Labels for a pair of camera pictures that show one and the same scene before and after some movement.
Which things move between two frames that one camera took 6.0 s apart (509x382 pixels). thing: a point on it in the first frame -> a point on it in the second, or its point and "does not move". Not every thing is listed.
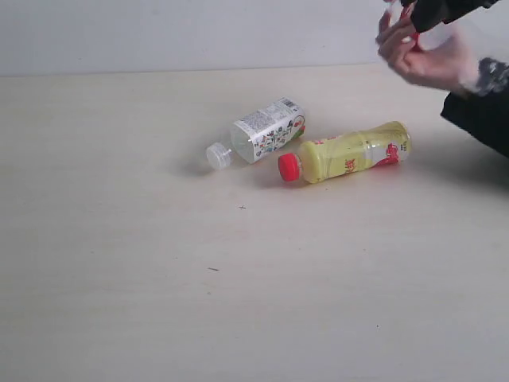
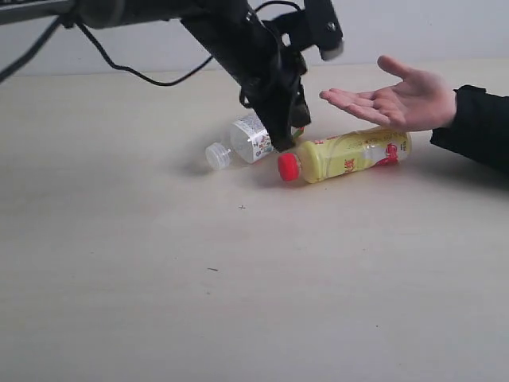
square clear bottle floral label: x=258 y=134 does not move
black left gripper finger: x=426 y=14 -> x=281 y=107
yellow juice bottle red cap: x=334 y=155 does not move
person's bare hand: x=452 y=66 -> x=418 y=103
